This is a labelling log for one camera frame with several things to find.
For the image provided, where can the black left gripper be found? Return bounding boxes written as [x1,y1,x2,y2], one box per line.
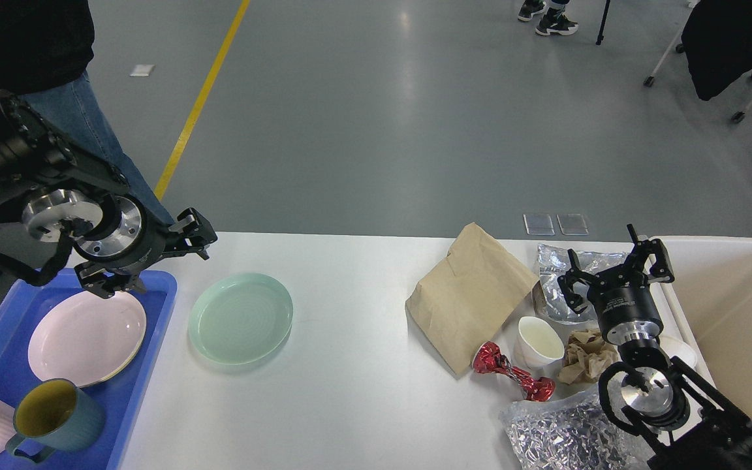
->
[74,196,218,298]

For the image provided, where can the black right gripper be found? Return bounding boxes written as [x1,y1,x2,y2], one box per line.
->
[557,224,676,345]

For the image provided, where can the light green plate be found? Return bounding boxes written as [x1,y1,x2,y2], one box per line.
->
[188,273,294,366]

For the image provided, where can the dark teal mug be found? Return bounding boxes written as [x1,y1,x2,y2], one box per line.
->
[5,378,106,464]

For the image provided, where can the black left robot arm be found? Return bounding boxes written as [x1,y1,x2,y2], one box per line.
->
[0,90,217,298]

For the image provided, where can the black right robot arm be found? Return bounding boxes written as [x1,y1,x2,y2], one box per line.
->
[558,225,752,469]

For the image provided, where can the crumpled brown paper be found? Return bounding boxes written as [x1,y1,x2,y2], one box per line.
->
[557,328,620,384]

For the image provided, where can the white lid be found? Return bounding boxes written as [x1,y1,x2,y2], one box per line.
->
[658,334,698,369]

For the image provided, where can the pink plate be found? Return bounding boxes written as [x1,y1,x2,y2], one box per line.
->
[27,292,148,388]

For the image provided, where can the white paper cup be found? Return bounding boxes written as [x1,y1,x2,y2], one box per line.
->
[514,316,566,369]

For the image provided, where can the beige plastic bin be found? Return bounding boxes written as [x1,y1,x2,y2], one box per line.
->
[663,236,752,418]

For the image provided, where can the brown paper bag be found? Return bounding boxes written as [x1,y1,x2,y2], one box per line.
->
[405,223,539,377]

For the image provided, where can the red foil wrapper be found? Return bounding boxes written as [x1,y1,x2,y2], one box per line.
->
[472,341,556,402]

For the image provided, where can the crumpled silver foil bag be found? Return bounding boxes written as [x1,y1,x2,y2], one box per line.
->
[499,386,653,469]

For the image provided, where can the blue plastic tray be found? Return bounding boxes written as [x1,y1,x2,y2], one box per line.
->
[0,268,178,469]

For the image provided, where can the person in black and jeans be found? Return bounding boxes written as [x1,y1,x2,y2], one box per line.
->
[0,1,175,225]

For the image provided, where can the black jacket on chair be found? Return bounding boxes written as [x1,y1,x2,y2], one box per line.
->
[644,1,752,101]

